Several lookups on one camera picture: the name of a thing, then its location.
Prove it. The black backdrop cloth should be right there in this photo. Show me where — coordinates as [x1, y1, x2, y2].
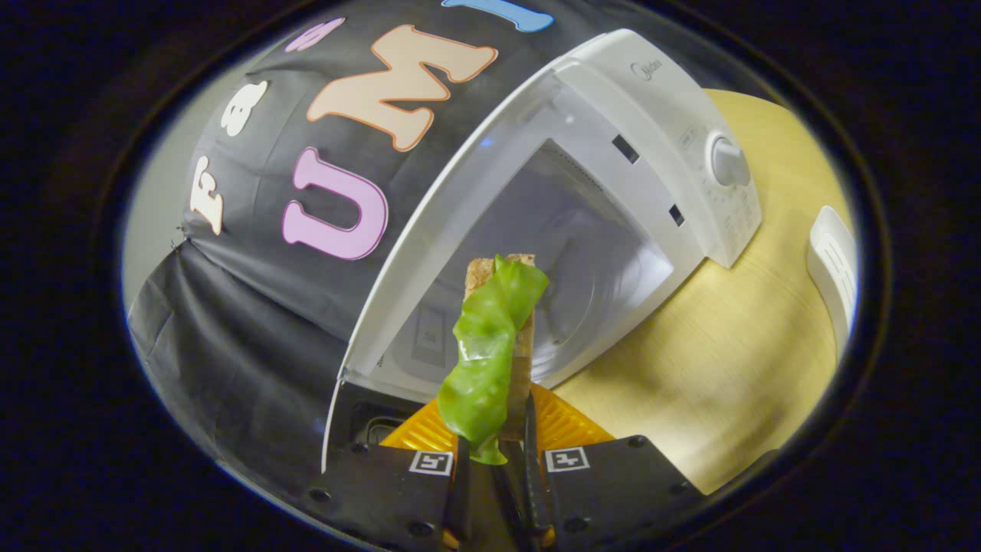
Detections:
[126, 0, 583, 491]

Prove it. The white microwave oven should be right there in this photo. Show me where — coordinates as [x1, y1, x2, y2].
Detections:
[320, 29, 764, 472]

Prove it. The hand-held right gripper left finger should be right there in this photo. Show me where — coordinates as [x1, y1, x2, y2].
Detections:
[307, 399, 470, 551]

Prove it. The small white plastic tray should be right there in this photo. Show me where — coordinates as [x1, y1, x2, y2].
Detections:
[806, 205, 859, 357]

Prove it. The bread and lettuce sandwich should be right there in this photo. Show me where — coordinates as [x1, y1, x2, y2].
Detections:
[437, 253, 550, 466]

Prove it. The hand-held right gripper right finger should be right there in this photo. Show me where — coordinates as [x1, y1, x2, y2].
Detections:
[523, 383, 706, 551]

